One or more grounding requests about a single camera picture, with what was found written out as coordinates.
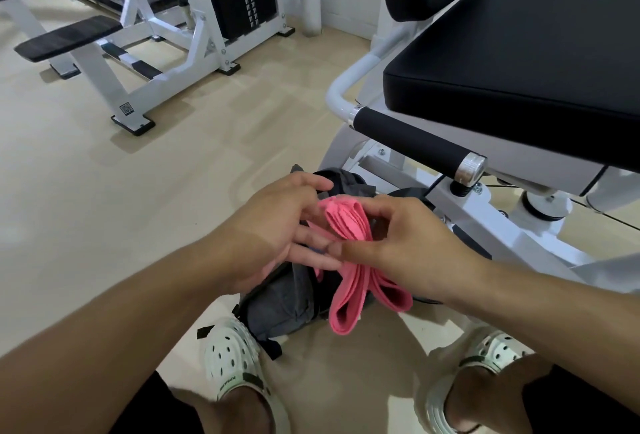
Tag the person's right hand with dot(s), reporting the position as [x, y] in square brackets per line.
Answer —
[425, 248]

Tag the person's left hand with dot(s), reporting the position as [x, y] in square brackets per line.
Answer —
[260, 238]

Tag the person's white right shoe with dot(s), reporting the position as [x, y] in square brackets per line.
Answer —
[500, 348]

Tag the person's right forearm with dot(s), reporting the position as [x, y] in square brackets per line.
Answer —
[565, 328]

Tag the black seat pad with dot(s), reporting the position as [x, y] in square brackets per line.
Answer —
[525, 63]

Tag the pink towel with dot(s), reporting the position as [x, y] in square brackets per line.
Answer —
[350, 293]

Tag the person's left forearm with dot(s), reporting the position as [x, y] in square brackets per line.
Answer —
[95, 343]

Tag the person's white shoe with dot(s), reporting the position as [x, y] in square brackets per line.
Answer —
[500, 348]
[230, 353]

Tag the white weight machine frame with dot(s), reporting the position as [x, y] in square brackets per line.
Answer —
[165, 73]

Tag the grey backpack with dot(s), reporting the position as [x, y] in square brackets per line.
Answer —
[285, 303]

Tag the person's white left shoe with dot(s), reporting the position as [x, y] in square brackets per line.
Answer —
[230, 353]

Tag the person's black shorts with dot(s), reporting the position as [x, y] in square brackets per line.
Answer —
[580, 403]

